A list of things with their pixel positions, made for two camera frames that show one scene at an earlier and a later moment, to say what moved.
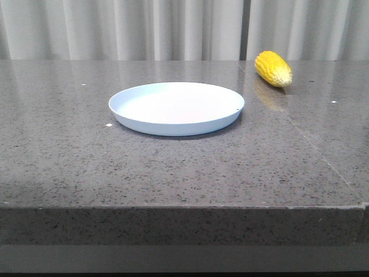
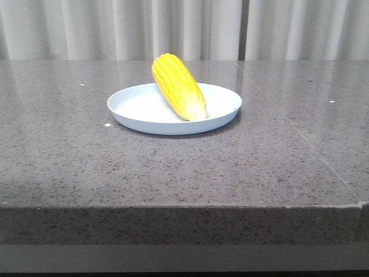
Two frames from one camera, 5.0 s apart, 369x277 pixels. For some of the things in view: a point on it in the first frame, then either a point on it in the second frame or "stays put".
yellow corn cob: [273, 67] → [179, 88]
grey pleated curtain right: [310, 30] stays put
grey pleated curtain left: [121, 30] stays put
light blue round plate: [174, 109] stays put
